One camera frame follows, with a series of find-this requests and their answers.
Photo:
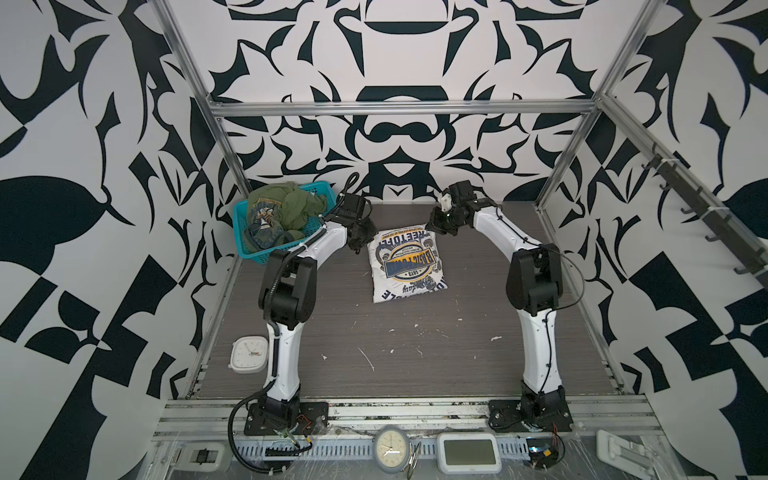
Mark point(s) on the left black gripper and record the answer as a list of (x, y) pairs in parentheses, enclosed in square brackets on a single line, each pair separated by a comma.
[(373, 232)]

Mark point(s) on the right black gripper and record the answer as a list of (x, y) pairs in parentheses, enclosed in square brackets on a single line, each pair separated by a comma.
[(434, 222)]

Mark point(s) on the teal plastic basket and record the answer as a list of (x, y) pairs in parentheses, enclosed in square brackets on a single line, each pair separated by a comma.
[(314, 223)]

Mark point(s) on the white tank top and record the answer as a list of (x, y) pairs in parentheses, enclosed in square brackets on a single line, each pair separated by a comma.
[(405, 262)]

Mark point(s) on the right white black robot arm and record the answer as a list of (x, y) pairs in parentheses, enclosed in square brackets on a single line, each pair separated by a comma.
[(534, 287)]

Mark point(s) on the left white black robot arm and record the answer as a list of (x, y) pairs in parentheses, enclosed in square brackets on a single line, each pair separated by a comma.
[(289, 294)]

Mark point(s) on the green tank top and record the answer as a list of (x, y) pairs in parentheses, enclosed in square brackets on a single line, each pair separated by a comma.
[(277, 213)]

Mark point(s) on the small white square clock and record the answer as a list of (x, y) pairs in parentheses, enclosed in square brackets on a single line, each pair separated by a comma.
[(249, 355)]

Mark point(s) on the round analog clock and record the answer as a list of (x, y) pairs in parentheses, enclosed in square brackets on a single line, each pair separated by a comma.
[(392, 449)]

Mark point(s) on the white digital display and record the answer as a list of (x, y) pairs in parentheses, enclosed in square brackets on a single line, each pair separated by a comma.
[(468, 453)]

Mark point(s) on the small green circuit board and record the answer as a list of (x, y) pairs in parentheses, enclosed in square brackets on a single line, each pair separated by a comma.
[(545, 452)]

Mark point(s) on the white plastic stand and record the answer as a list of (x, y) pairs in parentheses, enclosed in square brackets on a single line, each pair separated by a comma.
[(629, 457)]

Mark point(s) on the horizontal aluminium frame bar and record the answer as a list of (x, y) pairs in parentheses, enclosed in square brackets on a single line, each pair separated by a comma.
[(226, 110)]

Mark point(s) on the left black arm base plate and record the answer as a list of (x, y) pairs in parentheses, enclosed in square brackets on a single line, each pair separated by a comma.
[(267, 416)]

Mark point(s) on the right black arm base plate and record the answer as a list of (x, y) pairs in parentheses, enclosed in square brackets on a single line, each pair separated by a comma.
[(529, 415)]

